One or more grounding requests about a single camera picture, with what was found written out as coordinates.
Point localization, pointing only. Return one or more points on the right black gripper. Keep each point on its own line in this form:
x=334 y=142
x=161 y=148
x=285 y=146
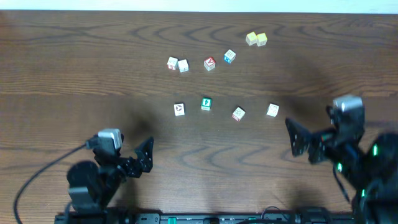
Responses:
x=323 y=139

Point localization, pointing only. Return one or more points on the white block plain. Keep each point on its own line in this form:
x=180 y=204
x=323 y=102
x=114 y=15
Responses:
x=183 y=65

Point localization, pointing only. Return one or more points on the white block red side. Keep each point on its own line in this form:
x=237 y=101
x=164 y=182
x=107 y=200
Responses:
x=172 y=63

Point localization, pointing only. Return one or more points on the yellow block right of pair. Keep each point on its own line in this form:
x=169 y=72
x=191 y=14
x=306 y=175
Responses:
x=261 y=39

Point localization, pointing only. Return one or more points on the yellow block left of pair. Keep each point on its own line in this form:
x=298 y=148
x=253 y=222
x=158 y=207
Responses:
x=251 y=38

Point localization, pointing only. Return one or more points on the white block red edge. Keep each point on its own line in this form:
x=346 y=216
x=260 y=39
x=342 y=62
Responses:
x=238 y=113

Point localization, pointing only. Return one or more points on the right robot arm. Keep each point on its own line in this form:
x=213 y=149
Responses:
x=373 y=174

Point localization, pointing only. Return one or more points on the white block dragonfly picture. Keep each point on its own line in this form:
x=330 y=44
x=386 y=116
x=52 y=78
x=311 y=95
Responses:
x=272 y=110

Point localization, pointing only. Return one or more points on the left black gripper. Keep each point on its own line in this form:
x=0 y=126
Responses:
x=131 y=166

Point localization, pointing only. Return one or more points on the yellow block of pair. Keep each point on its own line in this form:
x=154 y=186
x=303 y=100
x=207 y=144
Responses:
x=261 y=39
x=251 y=38

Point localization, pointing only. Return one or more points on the blue edged alphabet block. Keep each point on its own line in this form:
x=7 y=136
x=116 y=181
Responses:
x=229 y=56

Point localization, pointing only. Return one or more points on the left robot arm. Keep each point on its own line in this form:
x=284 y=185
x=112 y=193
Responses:
x=92 y=185

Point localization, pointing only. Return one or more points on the white block soccer ball picture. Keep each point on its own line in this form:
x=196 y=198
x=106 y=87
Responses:
x=179 y=109

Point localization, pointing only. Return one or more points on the red letter A block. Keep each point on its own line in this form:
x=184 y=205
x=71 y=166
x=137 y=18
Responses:
x=209 y=63

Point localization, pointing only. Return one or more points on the green edged alphabet block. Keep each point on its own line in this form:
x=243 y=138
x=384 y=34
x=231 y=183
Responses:
x=206 y=104

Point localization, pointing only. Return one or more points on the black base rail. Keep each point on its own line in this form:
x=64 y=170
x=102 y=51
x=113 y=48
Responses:
x=269 y=215

